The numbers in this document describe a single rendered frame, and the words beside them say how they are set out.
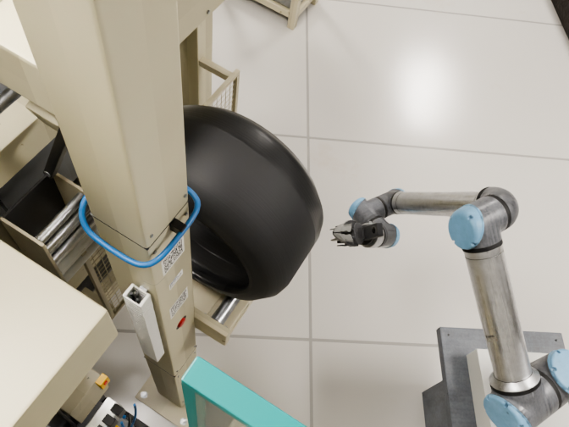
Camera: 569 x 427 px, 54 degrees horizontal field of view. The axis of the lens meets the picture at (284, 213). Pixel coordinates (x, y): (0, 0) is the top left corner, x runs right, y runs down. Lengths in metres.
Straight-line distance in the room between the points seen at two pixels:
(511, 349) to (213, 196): 1.00
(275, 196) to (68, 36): 0.82
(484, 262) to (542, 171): 2.05
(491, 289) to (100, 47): 1.35
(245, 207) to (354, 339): 1.57
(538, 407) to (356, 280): 1.26
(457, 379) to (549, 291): 1.21
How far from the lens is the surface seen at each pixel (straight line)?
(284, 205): 1.38
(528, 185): 3.58
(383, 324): 2.84
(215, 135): 1.40
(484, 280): 1.71
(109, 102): 0.70
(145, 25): 0.67
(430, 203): 1.98
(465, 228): 1.65
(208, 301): 1.89
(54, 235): 1.65
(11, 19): 1.23
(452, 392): 2.20
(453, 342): 2.26
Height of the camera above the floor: 2.59
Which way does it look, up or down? 60 degrees down
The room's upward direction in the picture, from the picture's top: 15 degrees clockwise
